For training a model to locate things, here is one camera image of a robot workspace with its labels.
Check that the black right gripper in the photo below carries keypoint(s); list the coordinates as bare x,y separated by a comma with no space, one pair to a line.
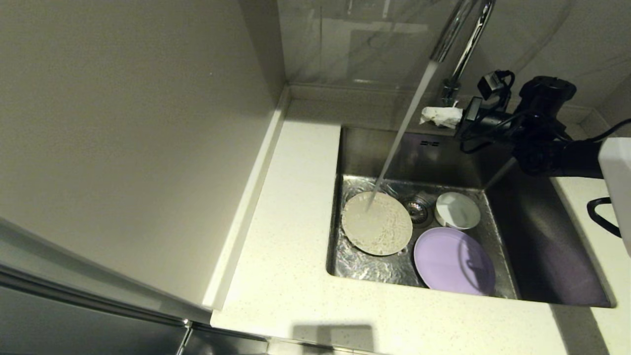
493,123

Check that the chrome gooseneck faucet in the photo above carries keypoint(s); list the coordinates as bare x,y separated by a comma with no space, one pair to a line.
468,44

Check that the white bowl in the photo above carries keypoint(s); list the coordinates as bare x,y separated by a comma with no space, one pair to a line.
457,211

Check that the beige round plate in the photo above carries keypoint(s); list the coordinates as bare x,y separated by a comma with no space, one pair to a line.
384,236

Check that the purple round plate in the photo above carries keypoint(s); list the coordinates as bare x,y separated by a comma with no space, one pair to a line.
453,261

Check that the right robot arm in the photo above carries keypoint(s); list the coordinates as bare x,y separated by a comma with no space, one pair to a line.
547,143

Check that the stainless steel sink basin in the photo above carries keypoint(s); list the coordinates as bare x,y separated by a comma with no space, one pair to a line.
443,162

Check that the metal sink drain strainer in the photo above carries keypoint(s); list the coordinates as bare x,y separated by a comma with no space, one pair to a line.
419,209

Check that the clear water stream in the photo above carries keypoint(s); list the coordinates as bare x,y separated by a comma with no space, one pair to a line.
404,128

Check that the tall beige cabinet side panel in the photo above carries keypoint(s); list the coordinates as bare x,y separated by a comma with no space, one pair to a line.
123,123

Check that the grey glossy cabinet door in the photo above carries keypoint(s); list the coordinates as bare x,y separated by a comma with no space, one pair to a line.
74,320

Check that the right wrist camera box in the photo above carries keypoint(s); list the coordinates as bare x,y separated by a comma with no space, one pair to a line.
488,86

